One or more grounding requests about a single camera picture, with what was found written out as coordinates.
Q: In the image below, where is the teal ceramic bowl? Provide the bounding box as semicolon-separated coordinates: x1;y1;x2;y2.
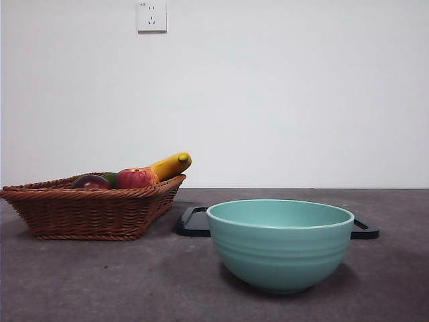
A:
206;199;355;295

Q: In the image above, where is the dark red plum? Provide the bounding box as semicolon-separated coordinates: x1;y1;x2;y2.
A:
71;174;111;190

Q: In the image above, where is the black rectangular tray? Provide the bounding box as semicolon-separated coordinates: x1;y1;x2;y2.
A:
176;206;381;239

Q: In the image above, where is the white wall socket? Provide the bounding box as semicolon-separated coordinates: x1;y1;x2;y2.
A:
137;1;168;34

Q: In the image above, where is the green fruit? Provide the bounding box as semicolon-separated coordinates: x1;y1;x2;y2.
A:
100;172;119;189

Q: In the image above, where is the brown wicker basket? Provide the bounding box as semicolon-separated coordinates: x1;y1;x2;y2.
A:
0;172;187;241

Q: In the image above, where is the red apple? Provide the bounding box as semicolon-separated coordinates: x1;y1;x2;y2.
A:
116;167;160;189

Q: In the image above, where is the yellow banana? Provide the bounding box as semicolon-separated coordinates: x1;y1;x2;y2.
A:
147;151;192;182

